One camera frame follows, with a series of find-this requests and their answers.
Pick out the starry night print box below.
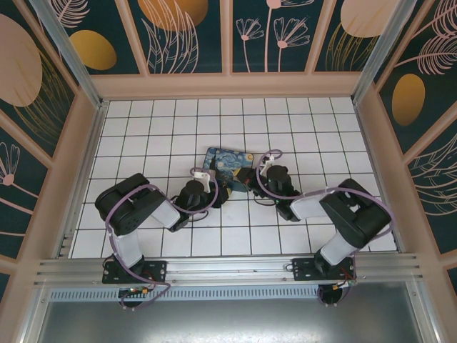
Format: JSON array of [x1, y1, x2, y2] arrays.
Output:
[[201, 145, 257, 194]]

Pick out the black arm base connector housing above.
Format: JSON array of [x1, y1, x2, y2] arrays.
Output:
[[316, 280, 358, 307], [119, 285, 151, 309]]

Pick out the grey metal sheet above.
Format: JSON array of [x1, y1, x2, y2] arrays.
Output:
[[21, 280, 442, 343]]

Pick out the panel pink flower outlines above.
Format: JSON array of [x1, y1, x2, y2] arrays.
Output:
[[231, 0, 313, 74]]

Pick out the panel orange circle leaf outlines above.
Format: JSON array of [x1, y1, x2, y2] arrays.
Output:
[[126, 0, 229, 75]]

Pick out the panel cream oval yellow lines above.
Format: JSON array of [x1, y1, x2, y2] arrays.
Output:
[[313, 0, 393, 72]]

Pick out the panel yellow oval leaf branch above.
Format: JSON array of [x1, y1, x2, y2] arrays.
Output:
[[373, 0, 457, 139]]

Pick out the panel pink leaf outlines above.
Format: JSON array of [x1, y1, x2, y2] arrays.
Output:
[[406, 117, 457, 257]]

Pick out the panel single flower outline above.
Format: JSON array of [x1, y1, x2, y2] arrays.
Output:
[[0, 124, 51, 262]]

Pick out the panel yellow oval pink feather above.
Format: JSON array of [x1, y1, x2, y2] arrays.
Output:
[[46, 0, 142, 76]]

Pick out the panel large cream oval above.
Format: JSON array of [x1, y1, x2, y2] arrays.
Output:
[[0, 0, 78, 161]]

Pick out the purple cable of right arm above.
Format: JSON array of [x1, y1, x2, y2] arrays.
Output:
[[255, 148, 396, 308]]

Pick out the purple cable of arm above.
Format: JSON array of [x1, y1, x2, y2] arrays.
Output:
[[255, 148, 396, 308], [105, 166, 219, 312]]

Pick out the aluminium mounting rail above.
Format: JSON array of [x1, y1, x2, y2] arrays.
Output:
[[34, 252, 426, 287]]

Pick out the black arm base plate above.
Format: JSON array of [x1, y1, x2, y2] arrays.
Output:
[[291, 257, 358, 282], [102, 259, 168, 285]]

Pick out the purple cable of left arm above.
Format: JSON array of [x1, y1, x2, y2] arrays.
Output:
[[105, 166, 219, 312]]

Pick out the aluminium side rail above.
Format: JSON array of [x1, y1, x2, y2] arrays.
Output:
[[352, 101, 405, 253], [56, 101, 110, 259]]

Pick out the perforated metal cable tray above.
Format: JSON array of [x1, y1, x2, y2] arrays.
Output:
[[48, 287, 411, 304]]

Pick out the aluminium frame post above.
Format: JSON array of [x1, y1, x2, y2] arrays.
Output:
[[351, 0, 417, 104], [28, 0, 108, 110]]

